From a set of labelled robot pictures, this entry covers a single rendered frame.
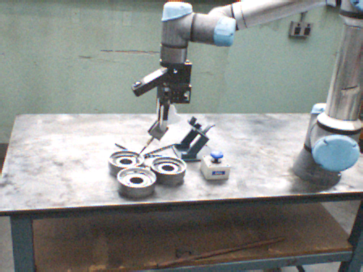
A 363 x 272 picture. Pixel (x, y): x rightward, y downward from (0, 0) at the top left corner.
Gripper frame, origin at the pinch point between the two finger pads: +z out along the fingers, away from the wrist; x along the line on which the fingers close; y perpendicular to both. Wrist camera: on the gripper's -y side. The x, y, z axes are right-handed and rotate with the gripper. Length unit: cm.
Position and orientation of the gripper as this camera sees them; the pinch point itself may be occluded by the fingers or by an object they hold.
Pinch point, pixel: (160, 126)
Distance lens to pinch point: 127.6
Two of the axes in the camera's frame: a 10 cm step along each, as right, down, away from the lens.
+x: -2.8, -4.4, 8.5
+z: -1.0, 9.0, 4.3
